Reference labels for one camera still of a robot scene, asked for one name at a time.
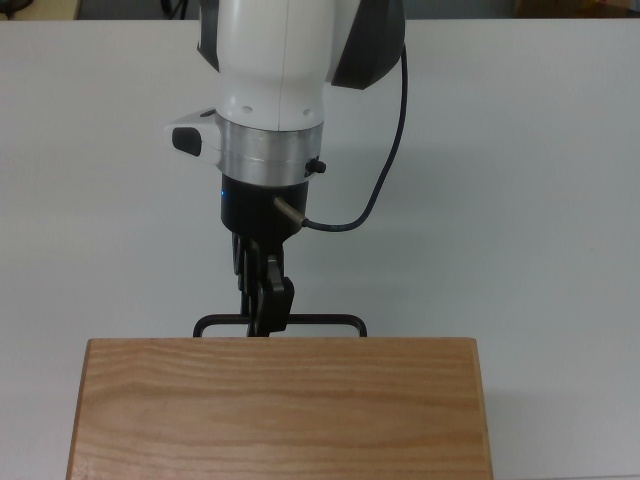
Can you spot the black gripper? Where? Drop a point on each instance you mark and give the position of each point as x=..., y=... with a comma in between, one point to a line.
x=250, y=210

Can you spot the wooden cabinet box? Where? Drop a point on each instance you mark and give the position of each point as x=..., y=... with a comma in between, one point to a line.
x=280, y=410

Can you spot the beige desk panel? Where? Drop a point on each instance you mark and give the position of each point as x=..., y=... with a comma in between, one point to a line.
x=50, y=10

